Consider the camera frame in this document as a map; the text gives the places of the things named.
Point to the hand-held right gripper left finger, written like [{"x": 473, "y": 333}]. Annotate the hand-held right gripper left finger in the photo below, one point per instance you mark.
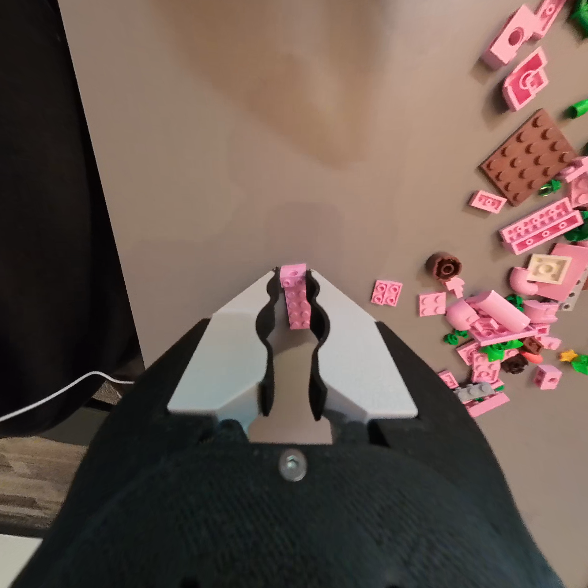
[{"x": 220, "y": 367}]

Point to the green vine piece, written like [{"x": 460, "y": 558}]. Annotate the green vine piece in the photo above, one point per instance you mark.
[{"x": 579, "y": 109}]

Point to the brown round brick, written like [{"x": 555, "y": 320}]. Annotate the brown round brick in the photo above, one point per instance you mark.
[{"x": 443, "y": 266}]

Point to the pile of pink toy bricks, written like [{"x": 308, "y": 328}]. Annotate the pile of pink toy bricks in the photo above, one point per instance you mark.
[{"x": 491, "y": 303}]

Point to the grey side-stud brick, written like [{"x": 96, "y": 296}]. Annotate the grey side-stud brick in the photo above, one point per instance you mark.
[{"x": 473, "y": 391}]

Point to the brown square plate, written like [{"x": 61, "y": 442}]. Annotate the brown square plate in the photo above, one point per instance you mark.
[{"x": 528, "y": 158}]

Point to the long pink plate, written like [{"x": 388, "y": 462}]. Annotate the long pink plate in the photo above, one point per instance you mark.
[{"x": 298, "y": 307}]

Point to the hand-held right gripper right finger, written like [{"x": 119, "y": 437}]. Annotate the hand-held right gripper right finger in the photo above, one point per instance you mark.
[{"x": 363, "y": 367}]

